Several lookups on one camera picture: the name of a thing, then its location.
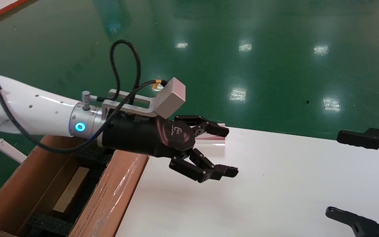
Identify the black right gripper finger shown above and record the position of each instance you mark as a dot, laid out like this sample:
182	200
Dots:
364	228
373	140

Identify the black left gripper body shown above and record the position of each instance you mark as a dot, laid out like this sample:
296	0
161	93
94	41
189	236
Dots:
137	135

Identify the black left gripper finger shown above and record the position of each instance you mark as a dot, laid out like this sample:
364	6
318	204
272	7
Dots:
206	172
215	130

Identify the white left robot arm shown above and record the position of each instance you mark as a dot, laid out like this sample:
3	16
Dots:
28	108

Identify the large open cardboard box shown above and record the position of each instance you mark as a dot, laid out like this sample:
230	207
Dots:
110	197

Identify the acrylic sign with red print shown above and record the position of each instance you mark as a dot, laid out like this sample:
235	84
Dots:
211	141

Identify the black foam block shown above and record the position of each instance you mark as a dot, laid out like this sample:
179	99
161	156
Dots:
94	156
51	225

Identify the white pipe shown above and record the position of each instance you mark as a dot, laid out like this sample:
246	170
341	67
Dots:
8	149

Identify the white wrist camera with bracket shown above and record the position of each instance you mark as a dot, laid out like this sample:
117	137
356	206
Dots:
171	98

